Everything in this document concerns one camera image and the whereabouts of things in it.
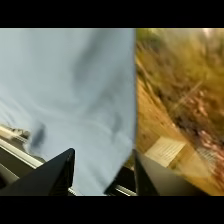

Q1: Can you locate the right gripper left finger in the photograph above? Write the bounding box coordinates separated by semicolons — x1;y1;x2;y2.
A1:
0;148;76;196

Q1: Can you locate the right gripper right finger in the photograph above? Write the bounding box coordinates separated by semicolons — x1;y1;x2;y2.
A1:
134;150;202;196

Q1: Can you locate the blue shirt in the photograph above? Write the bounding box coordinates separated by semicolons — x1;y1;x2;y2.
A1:
0;28;138;196

